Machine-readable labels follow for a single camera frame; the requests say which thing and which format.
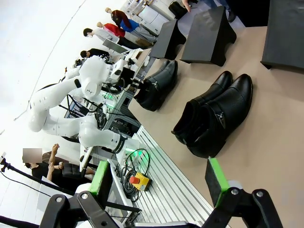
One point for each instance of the white cabinet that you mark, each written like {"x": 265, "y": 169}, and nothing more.
{"x": 152, "y": 16}

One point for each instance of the person's right hand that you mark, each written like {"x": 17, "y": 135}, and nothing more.
{"x": 187, "y": 6}

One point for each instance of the black chair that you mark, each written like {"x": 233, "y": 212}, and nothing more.
{"x": 70, "y": 170}

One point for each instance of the black sloped shoe stand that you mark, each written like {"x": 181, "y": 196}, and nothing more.
{"x": 166, "y": 40}
{"x": 282, "y": 33}
{"x": 204, "y": 35}

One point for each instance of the yellow emergency stop box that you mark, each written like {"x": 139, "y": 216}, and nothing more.
{"x": 141, "y": 181}

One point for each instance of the seated person in black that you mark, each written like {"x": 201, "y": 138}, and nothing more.
{"x": 41, "y": 171}

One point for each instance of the masked person in grey shirt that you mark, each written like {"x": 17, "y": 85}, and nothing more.
{"x": 99, "y": 34}

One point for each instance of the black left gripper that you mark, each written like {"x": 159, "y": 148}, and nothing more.
{"x": 131, "y": 80}

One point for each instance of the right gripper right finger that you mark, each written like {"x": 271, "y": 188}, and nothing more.
{"x": 215, "y": 180}

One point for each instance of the black zip ankle boot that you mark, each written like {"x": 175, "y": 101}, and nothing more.
{"x": 158, "y": 70}
{"x": 161, "y": 91}

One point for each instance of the grey flat panel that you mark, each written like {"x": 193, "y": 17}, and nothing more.
{"x": 115, "y": 46}

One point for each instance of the aluminium profile robot base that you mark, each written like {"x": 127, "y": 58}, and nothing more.
{"x": 166, "y": 180}

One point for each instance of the mannequin with red top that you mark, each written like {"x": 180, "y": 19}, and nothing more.
{"x": 112, "y": 29}

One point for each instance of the black tripod pole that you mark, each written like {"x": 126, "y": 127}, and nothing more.
{"x": 23, "y": 174}

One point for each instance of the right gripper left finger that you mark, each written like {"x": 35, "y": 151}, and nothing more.
{"x": 101, "y": 178}

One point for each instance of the black-haired person in black top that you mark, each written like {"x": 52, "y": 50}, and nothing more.
{"x": 95, "y": 52}

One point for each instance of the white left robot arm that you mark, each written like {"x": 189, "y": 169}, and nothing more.
{"x": 92, "y": 80}

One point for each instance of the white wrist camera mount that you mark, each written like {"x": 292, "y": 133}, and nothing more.
{"x": 118, "y": 69}

